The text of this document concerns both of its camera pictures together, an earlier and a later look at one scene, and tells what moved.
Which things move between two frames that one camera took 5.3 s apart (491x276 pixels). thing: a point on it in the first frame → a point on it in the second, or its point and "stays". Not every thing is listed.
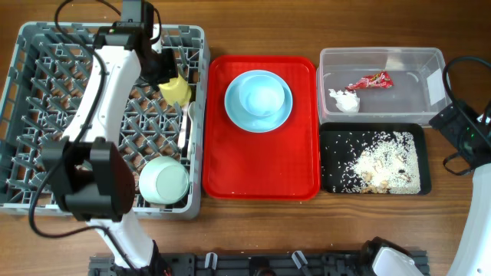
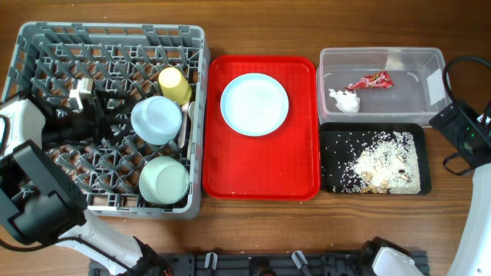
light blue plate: (258, 101) stays
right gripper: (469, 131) stays
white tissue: (347, 101) stays
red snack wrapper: (382, 80) stays
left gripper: (171, 70) → (100, 120)
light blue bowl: (261, 95) → (156, 119)
